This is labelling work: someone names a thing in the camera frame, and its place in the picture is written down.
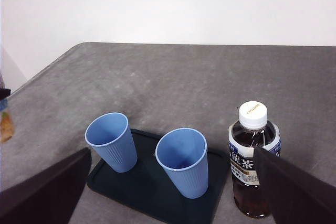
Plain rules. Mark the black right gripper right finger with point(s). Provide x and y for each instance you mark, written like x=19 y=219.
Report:
x=299 y=197

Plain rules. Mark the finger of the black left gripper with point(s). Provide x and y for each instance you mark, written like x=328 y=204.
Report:
x=4 y=94

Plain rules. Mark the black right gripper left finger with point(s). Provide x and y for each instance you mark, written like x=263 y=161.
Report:
x=44 y=195

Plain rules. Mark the jasmine tea bottle white label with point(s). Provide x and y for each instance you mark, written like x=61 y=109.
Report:
x=5 y=127

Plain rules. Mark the dark blue rectangular tray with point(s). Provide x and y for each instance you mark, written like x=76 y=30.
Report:
x=147 y=190

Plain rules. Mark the blue ribbed plastic cup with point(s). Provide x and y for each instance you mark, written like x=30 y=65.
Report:
x=115 y=155
x=189 y=179

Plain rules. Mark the dark oolong tea bottle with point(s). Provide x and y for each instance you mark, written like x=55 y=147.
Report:
x=249 y=197

